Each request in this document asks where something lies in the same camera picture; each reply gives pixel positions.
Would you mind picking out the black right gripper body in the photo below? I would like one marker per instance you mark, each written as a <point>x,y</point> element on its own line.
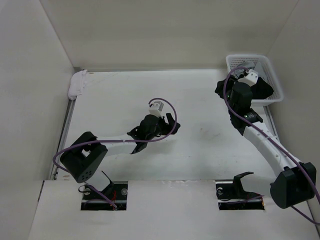
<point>231,103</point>

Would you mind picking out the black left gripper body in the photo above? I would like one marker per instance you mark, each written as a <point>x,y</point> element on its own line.
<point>160,128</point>

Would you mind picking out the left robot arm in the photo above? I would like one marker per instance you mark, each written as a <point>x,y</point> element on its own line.
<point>83,162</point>

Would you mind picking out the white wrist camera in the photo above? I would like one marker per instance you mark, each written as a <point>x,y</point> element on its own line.
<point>251,78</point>
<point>156,108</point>

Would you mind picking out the folded white tank top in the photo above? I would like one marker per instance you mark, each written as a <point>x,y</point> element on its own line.
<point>77,84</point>

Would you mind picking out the grey tank top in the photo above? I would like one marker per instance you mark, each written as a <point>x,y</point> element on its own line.
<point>247,64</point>

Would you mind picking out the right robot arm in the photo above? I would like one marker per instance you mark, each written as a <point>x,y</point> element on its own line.
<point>293,181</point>

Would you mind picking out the white plastic basket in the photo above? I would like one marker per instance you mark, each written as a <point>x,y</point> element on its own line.
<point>268,75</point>

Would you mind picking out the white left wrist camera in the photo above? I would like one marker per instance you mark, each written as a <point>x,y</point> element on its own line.
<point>156,108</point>

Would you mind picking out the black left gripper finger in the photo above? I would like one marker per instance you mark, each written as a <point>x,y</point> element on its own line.
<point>170,129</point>
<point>170,119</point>

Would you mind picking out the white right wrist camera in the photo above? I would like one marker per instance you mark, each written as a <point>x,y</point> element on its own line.
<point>251,78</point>

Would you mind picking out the black tank top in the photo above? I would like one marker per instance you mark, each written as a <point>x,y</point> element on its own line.
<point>260,90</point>

